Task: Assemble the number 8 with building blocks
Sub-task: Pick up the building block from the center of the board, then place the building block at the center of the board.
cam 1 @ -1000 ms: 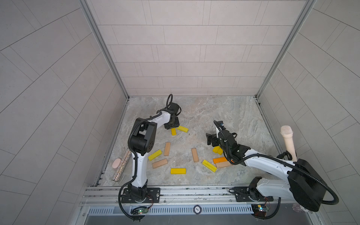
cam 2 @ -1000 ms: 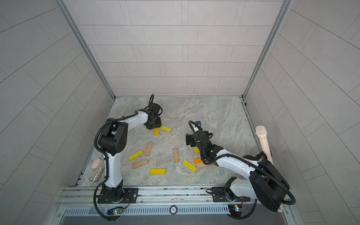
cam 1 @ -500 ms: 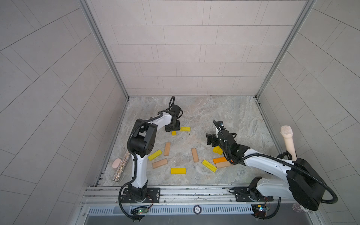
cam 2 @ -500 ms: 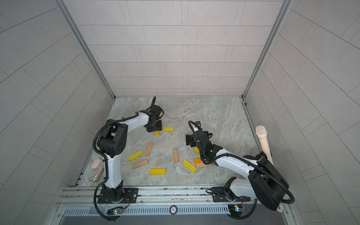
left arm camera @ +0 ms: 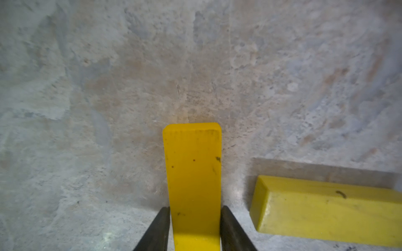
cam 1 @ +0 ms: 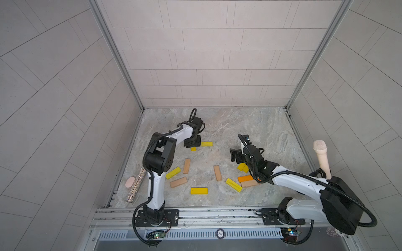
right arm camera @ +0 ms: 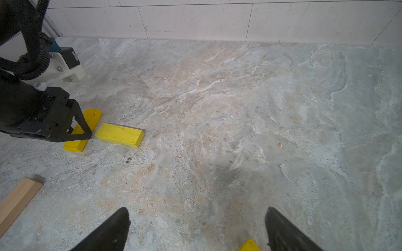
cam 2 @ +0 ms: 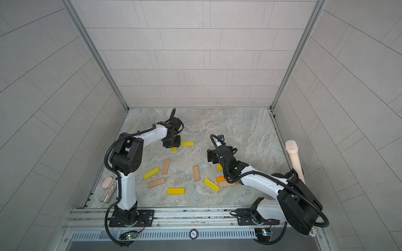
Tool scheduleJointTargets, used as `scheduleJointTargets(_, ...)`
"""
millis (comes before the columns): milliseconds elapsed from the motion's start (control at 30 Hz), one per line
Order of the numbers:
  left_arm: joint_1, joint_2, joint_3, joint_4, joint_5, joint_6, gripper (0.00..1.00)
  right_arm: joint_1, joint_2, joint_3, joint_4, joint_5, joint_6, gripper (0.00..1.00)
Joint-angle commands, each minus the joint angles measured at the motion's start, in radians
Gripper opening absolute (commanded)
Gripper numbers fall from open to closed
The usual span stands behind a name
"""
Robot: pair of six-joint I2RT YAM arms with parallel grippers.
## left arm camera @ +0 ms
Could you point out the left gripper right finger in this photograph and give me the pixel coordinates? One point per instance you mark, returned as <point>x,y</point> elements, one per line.
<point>232,235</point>

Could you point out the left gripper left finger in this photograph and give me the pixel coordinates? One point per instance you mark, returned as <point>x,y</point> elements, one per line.
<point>157,235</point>

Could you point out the yellow block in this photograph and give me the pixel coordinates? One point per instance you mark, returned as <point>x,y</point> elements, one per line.
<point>193,155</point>
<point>327,211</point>

